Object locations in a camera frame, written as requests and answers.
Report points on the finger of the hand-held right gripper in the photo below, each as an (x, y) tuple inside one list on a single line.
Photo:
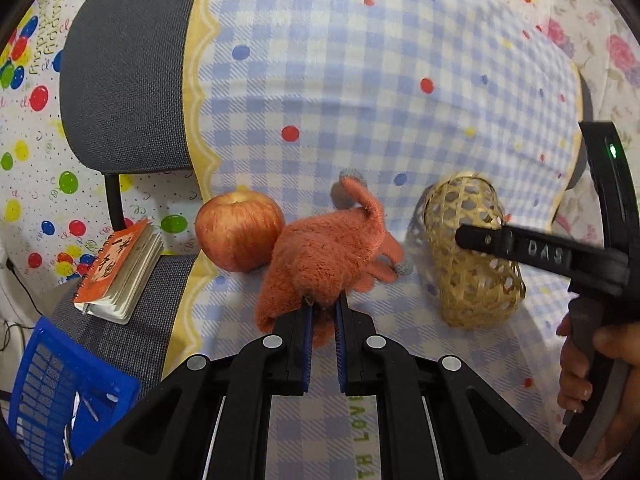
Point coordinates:
[(530, 250)]

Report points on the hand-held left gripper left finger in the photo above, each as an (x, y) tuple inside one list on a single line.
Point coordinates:
[(308, 355)]

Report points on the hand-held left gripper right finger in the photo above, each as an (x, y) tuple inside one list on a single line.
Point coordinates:
[(341, 355)]

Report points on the woven bamboo basket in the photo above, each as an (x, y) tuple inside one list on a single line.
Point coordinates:
[(475, 290)]

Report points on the orange plush toy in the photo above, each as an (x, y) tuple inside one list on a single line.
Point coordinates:
[(320, 255)]

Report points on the person's right hand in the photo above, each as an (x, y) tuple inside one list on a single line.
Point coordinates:
[(620, 342)]

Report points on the red apple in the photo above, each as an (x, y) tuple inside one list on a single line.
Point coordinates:
[(235, 232)]

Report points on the pink floral backdrop cloth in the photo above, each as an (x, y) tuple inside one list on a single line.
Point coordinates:
[(615, 60)]

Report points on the orange spiral notebook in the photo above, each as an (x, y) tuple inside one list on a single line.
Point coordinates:
[(107, 260)]

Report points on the blue checkered cloth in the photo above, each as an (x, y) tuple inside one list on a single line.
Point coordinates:
[(350, 85)]

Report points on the blue plastic basket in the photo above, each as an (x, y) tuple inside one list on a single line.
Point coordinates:
[(60, 385)]

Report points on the dark grey office chair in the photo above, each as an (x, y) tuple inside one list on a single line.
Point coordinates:
[(130, 75)]

